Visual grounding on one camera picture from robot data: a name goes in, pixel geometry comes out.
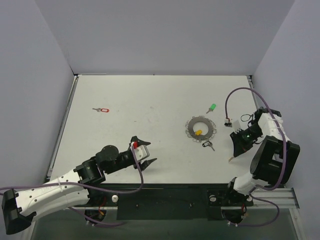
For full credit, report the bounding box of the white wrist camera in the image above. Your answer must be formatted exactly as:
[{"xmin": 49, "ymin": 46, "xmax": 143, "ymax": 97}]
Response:
[
  {"xmin": 129, "ymin": 142, "xmax": 150, "ymax": 164},
  {"xmin": 224, "ymin": 118, "xmax": 242, "ymax": 133}
]

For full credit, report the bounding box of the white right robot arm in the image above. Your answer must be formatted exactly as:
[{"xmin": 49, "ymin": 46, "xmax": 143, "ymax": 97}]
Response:
[{"xmin": 223, "ymin": 107, "xmax": 300, "ymax": 205}]

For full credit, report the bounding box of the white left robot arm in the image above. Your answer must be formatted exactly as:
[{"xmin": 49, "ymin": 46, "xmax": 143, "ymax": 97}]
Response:
[{"xmin": 0, "ymin": 136, "xmax": 155, "ymax": 235}]

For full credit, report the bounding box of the steel keyring disc with rings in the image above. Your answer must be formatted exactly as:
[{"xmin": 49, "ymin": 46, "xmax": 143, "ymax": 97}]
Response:
[{"xmin": 185, "ymin": 115, "xmax": 217, "ymax": 143}]

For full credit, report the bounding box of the red tag key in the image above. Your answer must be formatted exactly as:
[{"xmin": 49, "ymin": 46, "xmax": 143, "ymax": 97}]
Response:
[{"xmin": 92, "ymin": 108, "xmax": 110, "ymax": 113}]

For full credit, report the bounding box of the black tag key near disc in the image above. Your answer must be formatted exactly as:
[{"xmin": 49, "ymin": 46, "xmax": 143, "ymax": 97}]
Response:
[{"xmin": 202, "ymin": 140, "xmax": 215, "ymax": 151}]

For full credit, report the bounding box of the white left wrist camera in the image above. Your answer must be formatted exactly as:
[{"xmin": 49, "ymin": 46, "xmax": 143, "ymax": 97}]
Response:
[{"xmin": 129, "ymin": 142, "xmax": 150, "ymax": 164}]

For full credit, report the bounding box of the green tag key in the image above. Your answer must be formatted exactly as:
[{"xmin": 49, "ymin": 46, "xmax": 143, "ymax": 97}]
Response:
[{"xmin": 206, "ymin": 103, "xmax": 217, "ymax": 114}]

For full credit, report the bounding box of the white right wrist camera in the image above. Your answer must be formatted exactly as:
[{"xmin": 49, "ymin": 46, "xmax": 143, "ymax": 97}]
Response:
[{"xmin": 224, "ymin": 118, "xmax": 242, "ymax": 133}]

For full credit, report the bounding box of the aluminium frame rail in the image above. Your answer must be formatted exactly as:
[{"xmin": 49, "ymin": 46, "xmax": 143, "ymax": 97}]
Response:
[{"xmin": 29, "ymin": 187, "xmax": 121, "ymax": 210}]

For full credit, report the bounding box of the yellow tag key on disc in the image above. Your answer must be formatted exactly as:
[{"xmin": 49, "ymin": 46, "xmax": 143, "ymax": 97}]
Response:
[{"xmin": 194, "ymin": 130, "xmax": 203, "ymax": 136}]

